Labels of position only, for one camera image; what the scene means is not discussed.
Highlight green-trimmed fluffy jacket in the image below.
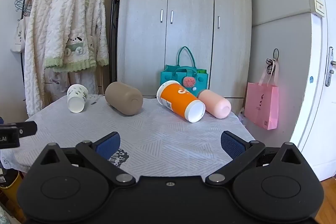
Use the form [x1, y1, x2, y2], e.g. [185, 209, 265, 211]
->
[44, 0, 110, 73]

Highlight black hair ties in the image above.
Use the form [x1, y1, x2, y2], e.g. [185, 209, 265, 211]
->
[265, 48, 280, 75]

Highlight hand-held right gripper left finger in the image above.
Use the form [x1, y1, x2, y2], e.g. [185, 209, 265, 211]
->
[34, 131, 136, 187]

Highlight light grey wardrobe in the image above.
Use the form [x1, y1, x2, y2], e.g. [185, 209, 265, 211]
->
[115, 0, 254, 99]

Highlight pink paper bag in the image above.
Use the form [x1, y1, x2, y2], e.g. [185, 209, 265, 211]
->
[244, 59, 279, 131]

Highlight pink cup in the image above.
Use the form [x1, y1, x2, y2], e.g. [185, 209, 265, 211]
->
[197, 90, 232, 119]

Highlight taupe cup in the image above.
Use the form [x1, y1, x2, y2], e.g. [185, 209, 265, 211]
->
[105, 81, 144, 116]

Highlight teal tote bag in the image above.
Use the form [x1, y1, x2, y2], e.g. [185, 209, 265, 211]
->
[160, 46, 209, 97]

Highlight white light switch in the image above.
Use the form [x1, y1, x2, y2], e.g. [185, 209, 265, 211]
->
[309, 0, 327, 18]

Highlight yellow container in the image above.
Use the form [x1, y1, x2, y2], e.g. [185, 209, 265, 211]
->
[0, 169, 26, 222]

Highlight grey patterned tablecloth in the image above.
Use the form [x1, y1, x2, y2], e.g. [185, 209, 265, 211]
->
[3, 94, 257, 174]

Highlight white fluffy robe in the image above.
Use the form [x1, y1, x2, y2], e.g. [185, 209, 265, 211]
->
[23, 0, 99, 118]

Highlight white door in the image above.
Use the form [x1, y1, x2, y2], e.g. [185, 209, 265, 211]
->
[289, 0, 336, 183]

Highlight metal door handle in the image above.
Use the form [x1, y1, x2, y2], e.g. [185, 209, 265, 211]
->
[325, 47, 336, 87]

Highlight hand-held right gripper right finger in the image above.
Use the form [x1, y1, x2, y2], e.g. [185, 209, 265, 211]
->
[205, 131, 311, 186]

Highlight watermelon slice charm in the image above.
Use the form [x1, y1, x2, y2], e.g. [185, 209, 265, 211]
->
[181, 76, 198, 89]

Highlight bunch of wire hangers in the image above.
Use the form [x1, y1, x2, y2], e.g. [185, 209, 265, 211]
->
[14, 0, 35, 18]

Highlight orange paper cup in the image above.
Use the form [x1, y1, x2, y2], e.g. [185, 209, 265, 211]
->
[156, 80, 206, 123]

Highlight white paper cup green print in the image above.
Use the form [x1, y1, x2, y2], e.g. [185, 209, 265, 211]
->
[67, 84, 89, 113]

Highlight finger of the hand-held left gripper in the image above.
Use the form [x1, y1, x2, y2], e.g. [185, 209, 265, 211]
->
[18, 121, 37, 137]

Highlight white canvas tote bag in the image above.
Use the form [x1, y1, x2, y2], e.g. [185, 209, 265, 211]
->
[10, 16, 28, 54]

